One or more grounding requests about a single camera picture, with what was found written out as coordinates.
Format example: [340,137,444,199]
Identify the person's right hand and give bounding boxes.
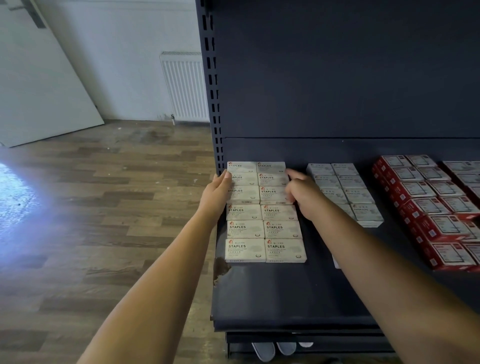
[283,168,331,222]

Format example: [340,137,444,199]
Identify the person's left hand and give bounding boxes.
[196,169,235,226]

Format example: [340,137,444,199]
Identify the dark metal shelf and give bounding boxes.
[196,0,480,357]

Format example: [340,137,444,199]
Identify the person's right forearm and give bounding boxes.
[307,202,480,364]

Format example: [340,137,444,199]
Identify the person's left forearm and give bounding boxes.
[77,210,226,364]

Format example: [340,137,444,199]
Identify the white wall radiator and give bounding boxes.
[159,51,211,125]

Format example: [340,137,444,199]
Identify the metal door handle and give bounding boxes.
[7,0,48,30]

